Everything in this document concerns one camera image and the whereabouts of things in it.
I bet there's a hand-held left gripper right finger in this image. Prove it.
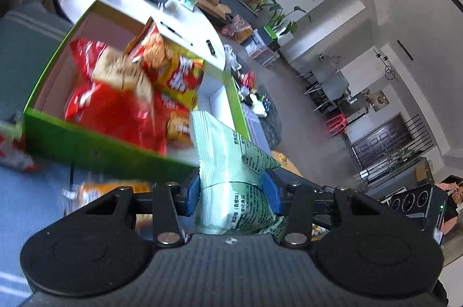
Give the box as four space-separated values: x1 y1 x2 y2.
260 170 380 246

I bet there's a grey dining table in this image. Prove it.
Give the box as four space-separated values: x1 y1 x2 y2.
297 54 352 112

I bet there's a green cardboard box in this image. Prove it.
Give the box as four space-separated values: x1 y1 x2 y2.
23 0 254 178

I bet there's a pale green snack bag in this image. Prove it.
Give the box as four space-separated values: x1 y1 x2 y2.
191 110 291 240

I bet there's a dark round low table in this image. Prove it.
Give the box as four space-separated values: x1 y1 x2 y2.
231 71 283 150

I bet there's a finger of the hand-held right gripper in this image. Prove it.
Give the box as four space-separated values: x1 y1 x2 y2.
275 163 337 190

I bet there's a yellow red crayfish snack bag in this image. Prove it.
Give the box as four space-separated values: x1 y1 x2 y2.
124 17 207 111

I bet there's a red white snack packet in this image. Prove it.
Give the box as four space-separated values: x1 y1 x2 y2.
0 122 41 174

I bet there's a red clear snack packet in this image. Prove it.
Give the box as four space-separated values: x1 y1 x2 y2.
64 38 168 153

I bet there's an orange snack packet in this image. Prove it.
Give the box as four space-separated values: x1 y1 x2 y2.
78 181 153 201

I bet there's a framed wall picture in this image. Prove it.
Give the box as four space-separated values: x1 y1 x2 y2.
372 91 390 111

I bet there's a black pen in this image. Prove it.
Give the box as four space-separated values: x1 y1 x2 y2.
159 21 194 46

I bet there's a large leaf potted plant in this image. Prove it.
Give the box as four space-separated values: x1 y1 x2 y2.
265 0 312 41

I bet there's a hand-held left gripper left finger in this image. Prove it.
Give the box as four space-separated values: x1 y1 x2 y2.
96 174 202 247

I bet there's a red plastic stool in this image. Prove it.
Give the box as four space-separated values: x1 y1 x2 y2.
326 113 351 137

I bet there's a round white table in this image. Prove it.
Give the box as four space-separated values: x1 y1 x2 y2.
54 0 228 72

